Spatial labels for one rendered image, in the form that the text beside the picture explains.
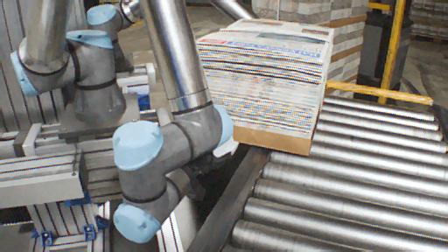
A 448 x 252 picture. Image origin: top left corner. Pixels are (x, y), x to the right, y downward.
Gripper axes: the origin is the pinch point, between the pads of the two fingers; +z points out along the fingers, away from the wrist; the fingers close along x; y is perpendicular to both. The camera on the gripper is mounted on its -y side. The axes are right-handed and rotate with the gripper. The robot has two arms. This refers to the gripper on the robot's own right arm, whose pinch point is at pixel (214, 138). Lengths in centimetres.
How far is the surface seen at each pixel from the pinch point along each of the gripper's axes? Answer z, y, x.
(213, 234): -28.9, 0.0, -12.1
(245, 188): -15.3, 0.0, -13.0
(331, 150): 6.1, -0.6, -27.7
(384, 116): 32, -1, -42
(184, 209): 49, -80, 40
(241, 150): 66, -46, 15
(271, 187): -12.9, -0.3, -17.7
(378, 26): 232, -5, -51
